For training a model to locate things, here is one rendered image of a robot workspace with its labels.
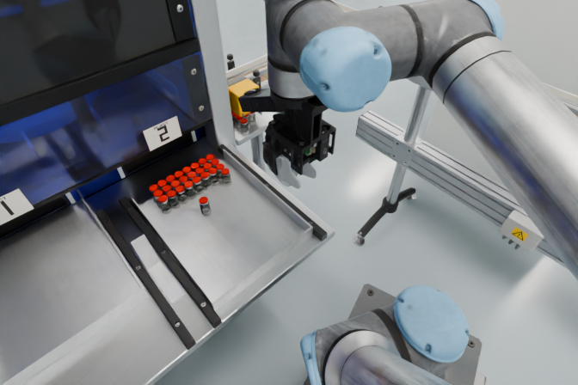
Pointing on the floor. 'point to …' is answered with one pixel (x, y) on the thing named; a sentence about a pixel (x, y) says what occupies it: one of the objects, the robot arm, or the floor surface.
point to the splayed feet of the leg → (383, 214)
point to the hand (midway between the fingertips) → (286, 178)
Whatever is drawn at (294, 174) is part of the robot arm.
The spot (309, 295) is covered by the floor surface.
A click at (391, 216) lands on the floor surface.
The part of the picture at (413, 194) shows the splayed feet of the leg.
